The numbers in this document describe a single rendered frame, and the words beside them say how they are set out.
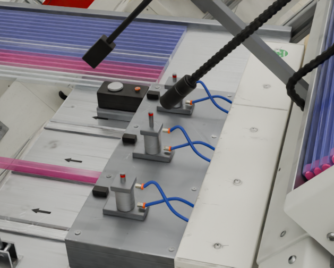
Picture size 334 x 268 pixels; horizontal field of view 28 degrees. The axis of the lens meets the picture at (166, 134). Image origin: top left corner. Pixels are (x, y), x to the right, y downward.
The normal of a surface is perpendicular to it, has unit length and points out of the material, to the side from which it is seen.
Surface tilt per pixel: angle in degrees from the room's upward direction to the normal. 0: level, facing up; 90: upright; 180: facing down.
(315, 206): 90
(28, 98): 0
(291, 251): 90
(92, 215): 43
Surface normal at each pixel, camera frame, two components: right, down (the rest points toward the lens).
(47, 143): -0.04, -0.81
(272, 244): -0.74, -0.64
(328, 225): -0.27, 0.58
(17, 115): 0.62, -0.51
